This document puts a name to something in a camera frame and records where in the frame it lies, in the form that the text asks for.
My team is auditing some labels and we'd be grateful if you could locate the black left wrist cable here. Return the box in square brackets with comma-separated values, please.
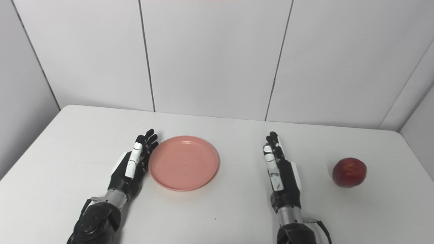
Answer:
[80, 197, 102, 217]

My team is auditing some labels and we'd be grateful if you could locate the red apple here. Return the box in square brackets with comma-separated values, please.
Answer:
[332, 157, 367, 188]

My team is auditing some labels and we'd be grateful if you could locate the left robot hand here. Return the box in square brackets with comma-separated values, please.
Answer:
[107, 128, 159, 198]

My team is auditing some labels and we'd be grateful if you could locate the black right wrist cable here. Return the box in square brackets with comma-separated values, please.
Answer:
[303, 218, 333, 244]

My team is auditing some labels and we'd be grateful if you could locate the pink plate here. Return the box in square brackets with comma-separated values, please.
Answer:
[148, 136, 219, 192]

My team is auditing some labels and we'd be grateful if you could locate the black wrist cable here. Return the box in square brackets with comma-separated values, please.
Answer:
[80, 197, 102, 217]
[303, 218, 333, 244]

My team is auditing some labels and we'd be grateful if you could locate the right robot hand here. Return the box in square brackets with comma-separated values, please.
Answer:
[263, 131, 302, 213]

